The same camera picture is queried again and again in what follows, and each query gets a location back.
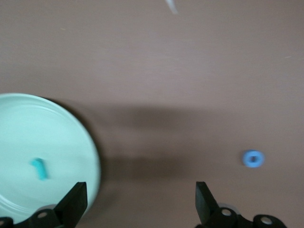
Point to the white paper scrap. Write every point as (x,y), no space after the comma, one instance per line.
(172,6)

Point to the pale green plate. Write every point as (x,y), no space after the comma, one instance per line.
(47,133)

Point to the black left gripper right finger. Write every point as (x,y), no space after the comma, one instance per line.
(204,204)

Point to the teal foam letter l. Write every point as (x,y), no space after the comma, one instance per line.
(40,169)

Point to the blue foam letter o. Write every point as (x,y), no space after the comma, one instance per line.
(245,159)

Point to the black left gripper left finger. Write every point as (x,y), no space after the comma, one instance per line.
(76,202)

